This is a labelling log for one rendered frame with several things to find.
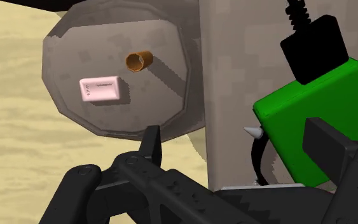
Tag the pink rectangular box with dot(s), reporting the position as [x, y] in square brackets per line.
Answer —
[100, 88]

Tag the round grey table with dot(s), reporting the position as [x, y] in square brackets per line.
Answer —
[154, 99]

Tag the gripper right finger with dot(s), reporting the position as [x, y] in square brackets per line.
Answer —
[357, 173]

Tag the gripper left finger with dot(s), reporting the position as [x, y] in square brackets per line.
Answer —
[154, 192]

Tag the brown cylindrical cup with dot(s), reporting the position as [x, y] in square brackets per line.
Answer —
[139, 61]

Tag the green and black box device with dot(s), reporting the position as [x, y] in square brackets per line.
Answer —
[315, 108]

